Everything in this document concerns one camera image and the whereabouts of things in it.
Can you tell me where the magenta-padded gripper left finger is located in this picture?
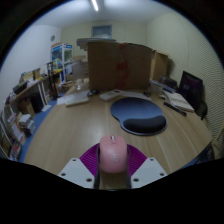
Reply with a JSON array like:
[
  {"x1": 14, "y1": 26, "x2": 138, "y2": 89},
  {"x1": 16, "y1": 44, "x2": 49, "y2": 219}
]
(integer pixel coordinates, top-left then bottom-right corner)
[{"x1": 57, "y1": 143, "x2": 102, "y2": 190}]

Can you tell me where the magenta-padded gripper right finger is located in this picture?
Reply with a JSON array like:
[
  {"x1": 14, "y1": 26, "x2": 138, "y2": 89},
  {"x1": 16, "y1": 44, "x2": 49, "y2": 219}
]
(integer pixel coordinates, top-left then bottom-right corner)
[{"x1": 126, "y1": 143, "x2": 168, "y2": 190}]

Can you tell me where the pink computer mouse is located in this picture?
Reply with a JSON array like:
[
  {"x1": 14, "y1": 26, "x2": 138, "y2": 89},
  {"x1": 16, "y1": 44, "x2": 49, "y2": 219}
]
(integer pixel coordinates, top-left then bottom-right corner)
[{"x1": 99, "y1": 134, "x2": 129, "y2": 175}]

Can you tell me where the blue mouse pad with wrist rest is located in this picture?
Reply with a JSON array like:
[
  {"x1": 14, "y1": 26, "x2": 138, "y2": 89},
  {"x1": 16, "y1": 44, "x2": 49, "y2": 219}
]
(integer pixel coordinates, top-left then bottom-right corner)
[{"x1": 110, "y1": 96, "x2": 169, "y2": 137}]

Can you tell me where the black marker pen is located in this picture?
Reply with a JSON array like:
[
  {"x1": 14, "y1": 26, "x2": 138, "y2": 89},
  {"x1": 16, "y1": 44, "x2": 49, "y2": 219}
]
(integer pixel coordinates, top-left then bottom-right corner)
[{"x1": 163, "y1": 101, "x2": 188, "y2": 117}]

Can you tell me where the small white flat device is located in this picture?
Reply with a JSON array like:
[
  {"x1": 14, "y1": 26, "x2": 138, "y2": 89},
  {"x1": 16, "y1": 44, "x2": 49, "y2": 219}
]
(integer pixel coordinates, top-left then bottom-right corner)
[{"x1": 64, "y1": 95, "x2": 90, "y2": 108}]

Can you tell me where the white open book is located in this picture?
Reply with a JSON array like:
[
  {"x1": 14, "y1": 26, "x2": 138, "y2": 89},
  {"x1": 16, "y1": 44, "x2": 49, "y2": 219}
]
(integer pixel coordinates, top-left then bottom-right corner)
[{"x1": 165, "y1": 91, "x2": 196, "y2": 113}]

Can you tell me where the cluttered shelf unit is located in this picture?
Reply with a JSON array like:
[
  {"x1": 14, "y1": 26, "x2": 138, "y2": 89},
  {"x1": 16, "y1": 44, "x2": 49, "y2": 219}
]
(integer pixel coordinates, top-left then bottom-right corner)
[{"x1": 0, "y1": 68, "x2": 56, "y2": 162}]

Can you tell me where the black chair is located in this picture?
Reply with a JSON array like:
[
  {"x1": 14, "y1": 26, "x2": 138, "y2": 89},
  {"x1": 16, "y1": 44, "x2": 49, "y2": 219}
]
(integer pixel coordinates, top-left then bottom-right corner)
[{"x1": 196, "y1": 99, "x2": 209, "y2": 122}]

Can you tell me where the clear plastic container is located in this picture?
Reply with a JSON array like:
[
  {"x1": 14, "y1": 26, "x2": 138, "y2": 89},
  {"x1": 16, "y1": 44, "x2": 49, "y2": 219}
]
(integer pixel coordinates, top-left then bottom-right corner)
[{"x1": 149, "y1": 81, "x2": 164, "y2": 96}]

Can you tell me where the black bag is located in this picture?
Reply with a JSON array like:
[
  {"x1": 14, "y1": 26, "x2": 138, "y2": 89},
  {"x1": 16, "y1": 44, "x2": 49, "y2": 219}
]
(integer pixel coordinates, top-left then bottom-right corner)
[{"x1": 159, "y1": 75, "x2": 179, "y2": 90}]

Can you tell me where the black monitor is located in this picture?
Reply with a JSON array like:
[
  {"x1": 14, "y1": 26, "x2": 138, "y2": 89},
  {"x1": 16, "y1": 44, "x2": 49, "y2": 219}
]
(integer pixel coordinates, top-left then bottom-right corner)
[{"x1": 178, "y1": 70, "x2": 205, "y2": 112}]

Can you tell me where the small open cardboard box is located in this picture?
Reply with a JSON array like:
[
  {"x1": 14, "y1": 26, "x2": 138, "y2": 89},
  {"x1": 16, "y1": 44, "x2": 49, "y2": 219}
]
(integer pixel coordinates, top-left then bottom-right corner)
[{"x1": 149, "y1": 49, "x2": 170, "y2": 82}]

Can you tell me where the large brown cardboard box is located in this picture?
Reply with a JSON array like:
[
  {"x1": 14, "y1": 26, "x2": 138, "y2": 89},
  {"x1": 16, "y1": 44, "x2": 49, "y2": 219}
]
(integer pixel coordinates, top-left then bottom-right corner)
[{"x1": 87, "y1": 40, "x2": 154, "y2": 92}]

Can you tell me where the blue and white cabinet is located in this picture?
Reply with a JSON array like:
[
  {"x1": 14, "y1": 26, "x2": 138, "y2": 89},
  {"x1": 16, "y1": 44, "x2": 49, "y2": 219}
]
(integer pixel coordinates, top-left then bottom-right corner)
[{"x1": 50, "y1": 42, "x2": 74, "y2": 73}]

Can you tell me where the ceiling tube light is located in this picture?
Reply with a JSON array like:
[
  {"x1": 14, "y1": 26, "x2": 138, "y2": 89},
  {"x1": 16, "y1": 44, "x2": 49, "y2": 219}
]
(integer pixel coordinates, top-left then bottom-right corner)
[{"x1": 90, "y1": 0, "x2": 100, "y2": 12}]

